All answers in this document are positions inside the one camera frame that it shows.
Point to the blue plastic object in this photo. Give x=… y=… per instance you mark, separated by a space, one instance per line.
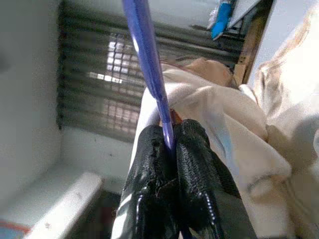
x=221 y=22

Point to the white t-shirt brown print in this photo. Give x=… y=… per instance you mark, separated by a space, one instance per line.
x=224 y=112

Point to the thick purple plastic hanger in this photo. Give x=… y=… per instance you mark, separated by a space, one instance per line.
x=145 y=49

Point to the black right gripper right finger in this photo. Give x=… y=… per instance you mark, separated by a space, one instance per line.
x=199 y=186

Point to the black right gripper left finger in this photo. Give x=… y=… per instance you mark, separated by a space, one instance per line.
x=149 y=186

